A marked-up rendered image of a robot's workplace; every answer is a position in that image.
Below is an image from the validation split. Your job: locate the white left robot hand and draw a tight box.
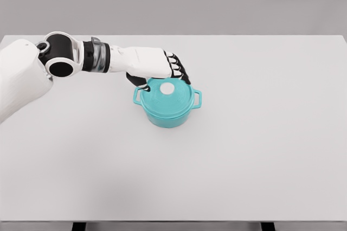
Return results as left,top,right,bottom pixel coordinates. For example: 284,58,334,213
124,46,191,93

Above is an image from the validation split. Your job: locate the teal pot lid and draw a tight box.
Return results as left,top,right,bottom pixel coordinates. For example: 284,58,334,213
140,76,195,118

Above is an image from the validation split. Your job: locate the teal pot with handles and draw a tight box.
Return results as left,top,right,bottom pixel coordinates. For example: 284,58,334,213
132,84,203,129

